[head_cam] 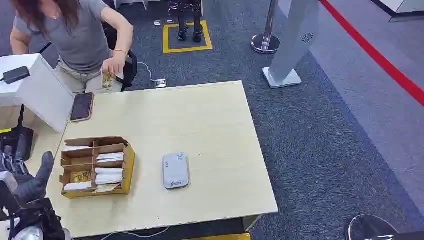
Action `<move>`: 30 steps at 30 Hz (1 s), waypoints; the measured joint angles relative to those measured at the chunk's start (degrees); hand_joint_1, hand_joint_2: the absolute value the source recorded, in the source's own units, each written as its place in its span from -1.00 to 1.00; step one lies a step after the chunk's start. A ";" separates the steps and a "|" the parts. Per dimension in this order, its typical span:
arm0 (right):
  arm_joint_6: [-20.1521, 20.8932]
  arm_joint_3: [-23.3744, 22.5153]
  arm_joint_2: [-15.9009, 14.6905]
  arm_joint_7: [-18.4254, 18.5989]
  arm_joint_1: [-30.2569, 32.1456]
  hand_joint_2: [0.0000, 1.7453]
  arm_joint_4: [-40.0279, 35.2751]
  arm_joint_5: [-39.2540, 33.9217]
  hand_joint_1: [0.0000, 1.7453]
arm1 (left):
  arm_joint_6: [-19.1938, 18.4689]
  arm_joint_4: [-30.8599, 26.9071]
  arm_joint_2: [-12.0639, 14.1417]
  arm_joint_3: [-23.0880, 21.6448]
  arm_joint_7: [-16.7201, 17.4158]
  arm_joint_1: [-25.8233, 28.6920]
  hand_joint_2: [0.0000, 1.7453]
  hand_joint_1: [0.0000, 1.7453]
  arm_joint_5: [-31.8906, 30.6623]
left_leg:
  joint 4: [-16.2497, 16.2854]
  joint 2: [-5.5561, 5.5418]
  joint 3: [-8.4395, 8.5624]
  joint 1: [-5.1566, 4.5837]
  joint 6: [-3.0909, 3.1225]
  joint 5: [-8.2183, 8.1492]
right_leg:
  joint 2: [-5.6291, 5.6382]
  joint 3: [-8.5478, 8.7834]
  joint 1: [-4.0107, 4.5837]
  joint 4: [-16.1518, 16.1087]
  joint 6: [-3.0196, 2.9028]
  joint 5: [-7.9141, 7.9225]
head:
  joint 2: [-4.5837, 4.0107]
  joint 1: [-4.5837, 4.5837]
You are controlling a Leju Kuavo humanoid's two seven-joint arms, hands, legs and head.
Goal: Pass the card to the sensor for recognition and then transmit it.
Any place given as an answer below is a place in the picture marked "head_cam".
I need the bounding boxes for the white cabinet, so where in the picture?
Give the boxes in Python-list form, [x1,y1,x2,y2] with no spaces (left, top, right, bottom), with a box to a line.
[0,53,76,134]

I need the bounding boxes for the white card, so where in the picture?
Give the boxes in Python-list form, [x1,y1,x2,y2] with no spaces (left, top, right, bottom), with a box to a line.
[62,145,92,153]
[94,167,124,175]
[63,181,93,192]
[96,152,125,164]
[95,174,124,185]

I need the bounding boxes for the white cable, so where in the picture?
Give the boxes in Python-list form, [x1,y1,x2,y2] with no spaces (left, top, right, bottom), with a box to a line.
[137,61,157,83]
[99,226,170,240]

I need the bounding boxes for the pale printed card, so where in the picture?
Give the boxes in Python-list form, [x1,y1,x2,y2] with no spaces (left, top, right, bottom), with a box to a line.
[93,183,122,194]

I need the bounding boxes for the black stand with pole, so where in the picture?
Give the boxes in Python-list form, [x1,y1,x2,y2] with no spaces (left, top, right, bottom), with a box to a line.
[0,104,35,164]

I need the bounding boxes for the chrome stanchion base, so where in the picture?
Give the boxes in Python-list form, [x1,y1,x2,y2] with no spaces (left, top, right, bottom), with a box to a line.
[344,213,400,240]

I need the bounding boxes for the grey raised platform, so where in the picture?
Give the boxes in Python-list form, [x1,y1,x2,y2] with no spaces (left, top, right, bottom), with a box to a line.
[370,0,424,24]

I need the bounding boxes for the chrome stanchion post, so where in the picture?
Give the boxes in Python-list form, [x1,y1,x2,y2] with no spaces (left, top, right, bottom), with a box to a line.
[250,0,281,55]

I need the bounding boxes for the wooden card box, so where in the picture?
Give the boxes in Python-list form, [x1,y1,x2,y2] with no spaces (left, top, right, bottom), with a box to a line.
[59,136,136,200]

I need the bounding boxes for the white kiosk stand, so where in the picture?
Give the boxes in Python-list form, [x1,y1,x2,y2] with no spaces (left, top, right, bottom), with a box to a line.
[261,0,321,90]

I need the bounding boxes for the black office chair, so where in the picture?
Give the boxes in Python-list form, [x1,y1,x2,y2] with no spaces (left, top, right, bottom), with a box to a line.
[101,20,139,92]

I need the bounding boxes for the person's left hand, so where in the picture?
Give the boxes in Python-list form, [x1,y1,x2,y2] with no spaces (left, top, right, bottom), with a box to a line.
[101,56,127,79]

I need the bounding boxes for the black smartphone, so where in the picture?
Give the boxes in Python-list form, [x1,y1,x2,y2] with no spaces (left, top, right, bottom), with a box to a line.
[69,92,96,123]

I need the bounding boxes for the person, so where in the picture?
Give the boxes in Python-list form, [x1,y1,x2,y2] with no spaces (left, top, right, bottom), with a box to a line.
[9,0,135,95]

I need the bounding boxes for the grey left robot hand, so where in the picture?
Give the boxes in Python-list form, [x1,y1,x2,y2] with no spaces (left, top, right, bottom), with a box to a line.
[0,145,56,205]

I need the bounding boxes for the black power adapter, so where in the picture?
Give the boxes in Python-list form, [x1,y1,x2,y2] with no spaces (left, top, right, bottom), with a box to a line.
[2,65,31,85]

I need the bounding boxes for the black robot legs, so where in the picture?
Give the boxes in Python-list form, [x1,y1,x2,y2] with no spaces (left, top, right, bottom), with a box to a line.
[167,0,205,44]

